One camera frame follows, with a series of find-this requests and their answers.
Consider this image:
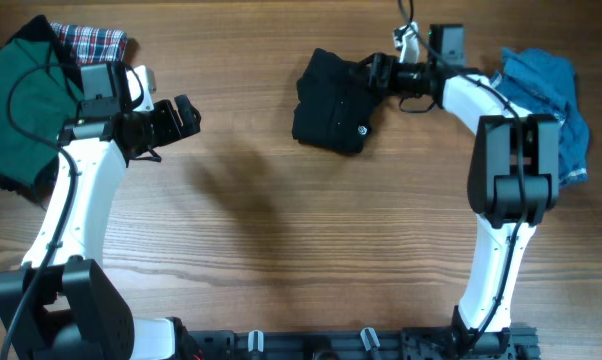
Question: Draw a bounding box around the black folded garment under green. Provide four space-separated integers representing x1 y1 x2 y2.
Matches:
0 15 83 192

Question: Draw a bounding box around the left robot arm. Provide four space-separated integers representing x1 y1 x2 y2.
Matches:
0 62 203 359

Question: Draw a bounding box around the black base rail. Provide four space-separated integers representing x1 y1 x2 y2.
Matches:
189 326 541 360

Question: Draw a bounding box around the plaid red blue shirt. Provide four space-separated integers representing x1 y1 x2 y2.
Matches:
50 22 128 65

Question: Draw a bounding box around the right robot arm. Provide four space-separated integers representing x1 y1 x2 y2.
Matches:
351 24 559 359

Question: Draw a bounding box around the blue denim cloth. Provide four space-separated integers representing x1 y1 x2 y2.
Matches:
490 48 590 187

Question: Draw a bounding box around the green folded cloth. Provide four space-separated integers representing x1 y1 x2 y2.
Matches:
0 39 83 187

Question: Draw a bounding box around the black shirt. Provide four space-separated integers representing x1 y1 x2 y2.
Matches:
292 48 381 154

